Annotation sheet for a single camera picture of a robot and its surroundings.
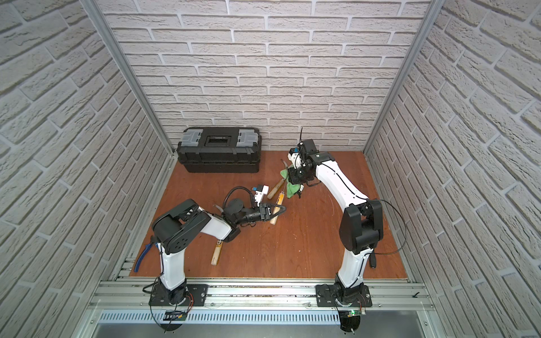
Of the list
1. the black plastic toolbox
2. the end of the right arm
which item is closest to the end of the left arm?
the end of the right arm

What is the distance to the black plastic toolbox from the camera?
3.26 feet

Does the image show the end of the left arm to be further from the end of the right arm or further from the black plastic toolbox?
the black plastic toolbox

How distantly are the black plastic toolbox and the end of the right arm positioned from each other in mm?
301

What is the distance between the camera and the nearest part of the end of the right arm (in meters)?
0.64
